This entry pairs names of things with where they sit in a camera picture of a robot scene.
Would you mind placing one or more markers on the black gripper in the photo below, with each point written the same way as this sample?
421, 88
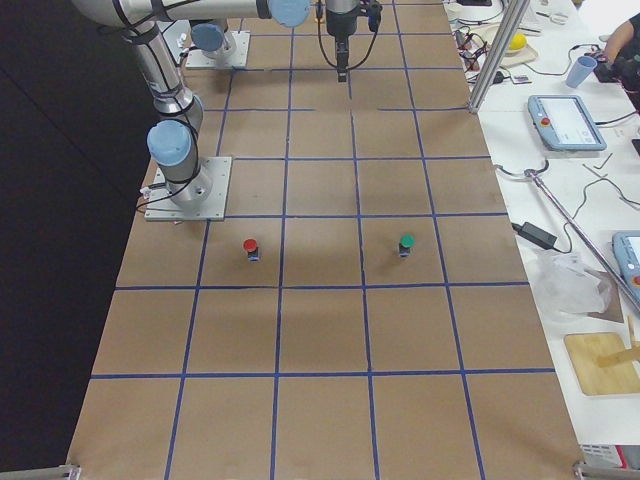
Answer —
339, 24

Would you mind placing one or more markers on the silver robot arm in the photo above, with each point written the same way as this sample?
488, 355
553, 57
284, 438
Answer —
292, 13
173, 141

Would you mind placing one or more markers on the person forearm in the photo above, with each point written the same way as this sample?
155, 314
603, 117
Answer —
621, 37

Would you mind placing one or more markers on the green push button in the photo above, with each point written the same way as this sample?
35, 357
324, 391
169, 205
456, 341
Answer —
405, 245

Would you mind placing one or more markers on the red push button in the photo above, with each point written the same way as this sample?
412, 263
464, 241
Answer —
252, 249

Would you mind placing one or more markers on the yellow lemon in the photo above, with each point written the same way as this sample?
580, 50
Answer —
518, 42

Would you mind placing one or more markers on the metal rod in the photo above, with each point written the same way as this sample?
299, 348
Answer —
623, 287

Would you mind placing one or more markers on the upper blue teach pendant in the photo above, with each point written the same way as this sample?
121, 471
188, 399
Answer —
564, 123

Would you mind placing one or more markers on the blue teach pendant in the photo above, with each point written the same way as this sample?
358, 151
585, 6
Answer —
625, 245
564, 123

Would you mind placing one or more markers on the blue plastic cup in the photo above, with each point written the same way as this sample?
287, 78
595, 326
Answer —
580, 70

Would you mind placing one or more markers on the black power adapter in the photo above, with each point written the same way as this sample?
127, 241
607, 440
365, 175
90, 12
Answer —
535, 235

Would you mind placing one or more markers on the clear plastic bag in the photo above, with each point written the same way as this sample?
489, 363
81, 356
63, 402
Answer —
566, 289

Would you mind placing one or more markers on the lower blue teach pendant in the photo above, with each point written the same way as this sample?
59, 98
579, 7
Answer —
625, 245

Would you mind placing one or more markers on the wooden cutting board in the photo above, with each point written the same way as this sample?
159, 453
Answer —
602, 363

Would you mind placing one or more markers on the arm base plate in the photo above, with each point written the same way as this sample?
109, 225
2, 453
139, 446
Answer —
205, 198
215, 49

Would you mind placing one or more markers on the aluminium frame post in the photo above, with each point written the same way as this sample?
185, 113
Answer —
509, 24

